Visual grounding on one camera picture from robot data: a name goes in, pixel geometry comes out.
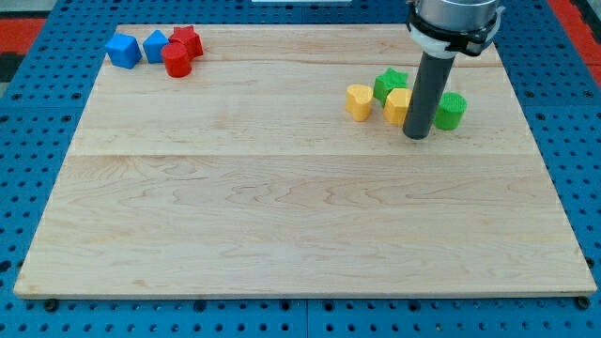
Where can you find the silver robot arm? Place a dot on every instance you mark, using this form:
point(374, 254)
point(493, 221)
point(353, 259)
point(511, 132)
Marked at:
point(446, 28)

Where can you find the green star block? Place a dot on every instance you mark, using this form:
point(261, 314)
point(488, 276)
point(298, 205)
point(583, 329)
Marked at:
point(386, 82)

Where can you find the red star block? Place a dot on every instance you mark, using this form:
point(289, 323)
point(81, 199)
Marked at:
point(190, 39)

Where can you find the wooden board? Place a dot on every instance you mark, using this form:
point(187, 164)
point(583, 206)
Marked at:
point(248, 179)

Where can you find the yellow heart block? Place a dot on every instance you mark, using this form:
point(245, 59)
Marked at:
point(359, 101)

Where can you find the yellow hexagon block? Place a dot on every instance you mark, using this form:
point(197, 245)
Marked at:
point(396, 106)

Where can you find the green cylinder block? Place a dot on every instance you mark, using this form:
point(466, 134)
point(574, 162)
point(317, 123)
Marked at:
point(449, 114)

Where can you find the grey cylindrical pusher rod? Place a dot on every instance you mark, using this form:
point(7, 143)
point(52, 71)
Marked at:
point(430, 82)

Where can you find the red cylinder block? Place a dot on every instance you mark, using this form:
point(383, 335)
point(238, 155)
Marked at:
point(176, 60)

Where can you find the blue pentagon block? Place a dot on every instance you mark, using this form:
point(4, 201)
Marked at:
point(153, 45)

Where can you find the blue cube block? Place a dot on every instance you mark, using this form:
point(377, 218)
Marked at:
point(123, 51)

